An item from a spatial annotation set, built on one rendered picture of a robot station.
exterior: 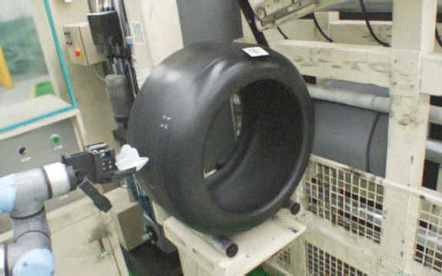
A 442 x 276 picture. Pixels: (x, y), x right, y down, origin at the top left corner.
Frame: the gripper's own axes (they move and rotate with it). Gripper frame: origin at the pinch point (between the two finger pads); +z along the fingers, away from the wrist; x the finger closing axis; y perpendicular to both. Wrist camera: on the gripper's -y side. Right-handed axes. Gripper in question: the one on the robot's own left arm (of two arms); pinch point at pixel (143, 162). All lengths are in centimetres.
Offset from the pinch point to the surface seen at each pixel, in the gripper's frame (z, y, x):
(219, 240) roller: 18.6, -28.5, -7.0
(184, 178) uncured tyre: 5.1, -2.1, -11.4
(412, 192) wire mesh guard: 64, -15, -42
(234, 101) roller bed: 61, -1, 36
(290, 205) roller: 46, -25, -10
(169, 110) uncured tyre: 5.6, 14.1, -5.6
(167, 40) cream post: 24.8, 28.1, 25.1
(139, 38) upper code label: 17.9, 29.0, 31.4
